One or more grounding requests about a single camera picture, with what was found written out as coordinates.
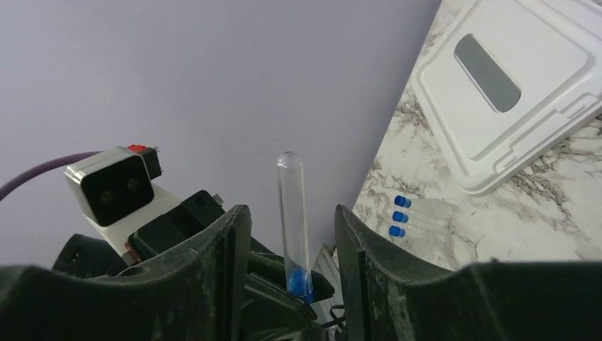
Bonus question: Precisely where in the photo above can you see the white bin lid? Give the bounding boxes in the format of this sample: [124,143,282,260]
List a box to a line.
[410,1,601,195]

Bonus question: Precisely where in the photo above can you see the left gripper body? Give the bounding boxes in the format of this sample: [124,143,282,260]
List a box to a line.
[52,190,225,278]

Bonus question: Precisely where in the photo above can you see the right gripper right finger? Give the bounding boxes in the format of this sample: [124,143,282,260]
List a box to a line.
[334,205,601,340]

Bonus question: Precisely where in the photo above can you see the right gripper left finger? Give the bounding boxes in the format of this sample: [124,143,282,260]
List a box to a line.
[1,205,252,340]

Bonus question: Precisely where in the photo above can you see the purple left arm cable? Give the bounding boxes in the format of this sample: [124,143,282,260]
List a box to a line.
[0,151,102,202]

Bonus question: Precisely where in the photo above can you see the clear test tube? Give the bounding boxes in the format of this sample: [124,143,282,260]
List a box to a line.
[388,225,447,241]

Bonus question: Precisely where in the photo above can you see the test tube blue cap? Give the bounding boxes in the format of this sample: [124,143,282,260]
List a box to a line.
[392,211,449,229]
[277,151,314,305]
[394,195,452,215]

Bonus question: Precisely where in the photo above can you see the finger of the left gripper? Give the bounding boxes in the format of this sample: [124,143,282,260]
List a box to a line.
[242,274,317,340]
[246,251,336,307]

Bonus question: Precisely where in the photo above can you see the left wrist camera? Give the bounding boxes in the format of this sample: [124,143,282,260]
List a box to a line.
[65,145,182,265]

